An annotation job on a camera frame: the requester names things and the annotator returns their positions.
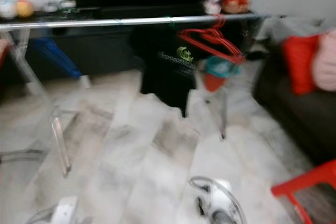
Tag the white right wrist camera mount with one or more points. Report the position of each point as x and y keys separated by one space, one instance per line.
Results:
x=220 y=198

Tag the black television console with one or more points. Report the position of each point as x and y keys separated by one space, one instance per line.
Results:
x=110 y=48

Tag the marble top folding table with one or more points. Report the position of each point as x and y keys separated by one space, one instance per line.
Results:
x=4 y=51

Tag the orange egg figurine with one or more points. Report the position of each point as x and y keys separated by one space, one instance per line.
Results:
x=24 y=8

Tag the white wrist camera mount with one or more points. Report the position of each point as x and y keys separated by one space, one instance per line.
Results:
x=220 y=198
x=71 y=212

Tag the green plastic hanger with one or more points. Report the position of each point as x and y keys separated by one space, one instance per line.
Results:
x=170 y=21

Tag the dark sofa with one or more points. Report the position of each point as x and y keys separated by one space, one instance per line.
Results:
x=294 y=114

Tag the red plastic hangers bunch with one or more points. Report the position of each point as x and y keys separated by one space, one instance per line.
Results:
x=212 y=38

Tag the red cushion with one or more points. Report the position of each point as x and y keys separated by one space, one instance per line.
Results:
x=300 y=64

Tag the white tissue pack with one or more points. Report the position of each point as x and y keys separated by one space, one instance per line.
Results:
x=211 y=7

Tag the white egg figurine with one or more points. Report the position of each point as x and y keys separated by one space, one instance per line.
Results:
x=8 y=10

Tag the silver metal clothes rack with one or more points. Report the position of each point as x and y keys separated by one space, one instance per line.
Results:
x=126 y=21

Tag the blue plastic hangers bunch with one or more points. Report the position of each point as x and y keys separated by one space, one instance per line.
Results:
x=60 y=56

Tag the pink cushion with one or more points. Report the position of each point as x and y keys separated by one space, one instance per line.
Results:
x=325 y=61

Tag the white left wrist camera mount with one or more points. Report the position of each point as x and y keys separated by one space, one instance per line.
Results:
x=71 y=212

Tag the black fonemax print shirt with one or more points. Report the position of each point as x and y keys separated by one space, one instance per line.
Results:
x=165 y=80

